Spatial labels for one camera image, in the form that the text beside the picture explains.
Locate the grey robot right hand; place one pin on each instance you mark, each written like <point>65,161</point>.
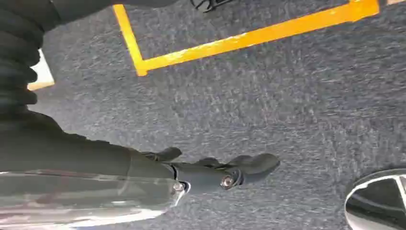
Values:
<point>95,177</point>

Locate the pale panel with yellow edge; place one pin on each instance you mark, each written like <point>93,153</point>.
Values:
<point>42,74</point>

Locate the short yellow tape strip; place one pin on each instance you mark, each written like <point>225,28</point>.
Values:
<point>128,35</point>

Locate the ribbed dark right arm sleeve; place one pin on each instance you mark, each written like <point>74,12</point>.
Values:
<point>17,47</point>

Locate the long yellow tape strip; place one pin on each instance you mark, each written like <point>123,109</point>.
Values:
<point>253,36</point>

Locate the round black chrome-rimmed object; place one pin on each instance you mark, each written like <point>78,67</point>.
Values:
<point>379,203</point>

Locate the pale tape piece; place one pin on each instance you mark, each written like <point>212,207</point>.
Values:
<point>396,1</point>

